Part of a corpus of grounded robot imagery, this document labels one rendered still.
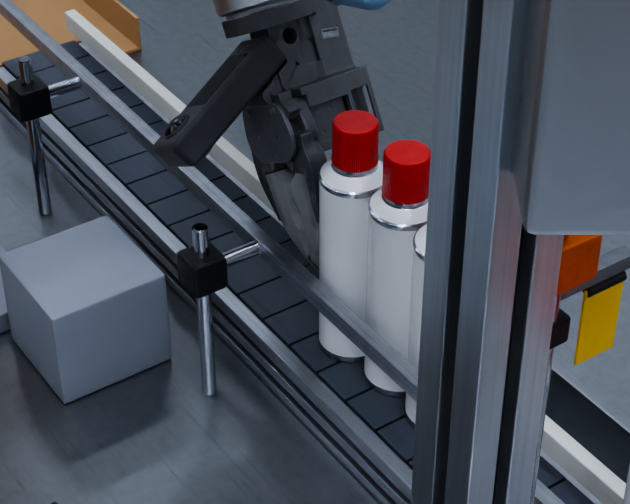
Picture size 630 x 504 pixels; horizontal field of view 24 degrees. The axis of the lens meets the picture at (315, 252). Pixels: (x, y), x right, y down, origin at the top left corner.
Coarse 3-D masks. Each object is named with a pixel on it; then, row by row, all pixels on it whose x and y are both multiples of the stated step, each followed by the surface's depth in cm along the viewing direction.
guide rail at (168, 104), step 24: (72, 24) 150; (96, 48) 147; (120, 72) 144; (144, 72) 141; (144, 96) 141; (168, 96) 138; (216, 144) 131; (240, 168) 129; (264, 192) 126; (552, 432) 102; (552, 456) 102; (576, 456) 100; (600, 480) 98
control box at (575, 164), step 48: (576, 0) 52; (624, 0) 52; (528, 48) 57; (576, 48) 53; (624, 48) 53; (528, 96) 57; (576, 96) 54; (624, 96) 54; (528, 144) 56; (576, 144) 55; (624, 144) 55; (528, 192) 57; (576, 192) 57; (624, 192) 57
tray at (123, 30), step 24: (24, 0) 170; (48, 0) 170; (72, 0) 170; (96, 0) 167; (0, 24) 166; (48, 24) 166; (96, 24) 166; (120, 24) 163; (0, 48) 161; (24, 48) 161; (120, 48) 161
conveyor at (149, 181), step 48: (96, 144) 137; (144, 192) 131; (240, 192) 131; (240, 240) 125; (288, 240) 126; (240, 288) 120; (288, 288) 120; (288, 336) 115; (336, 384) 111; (384, 432) 107
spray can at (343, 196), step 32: (352, 128) 102; (352, 160) 103; (320, 192) 105; (352, 192) 103; (320, 224) 107; (352, 224) 105; (320, 256) 109; (352, 256) 107; (352, 288) 108; (320, 320) 113; (352, 352) 112
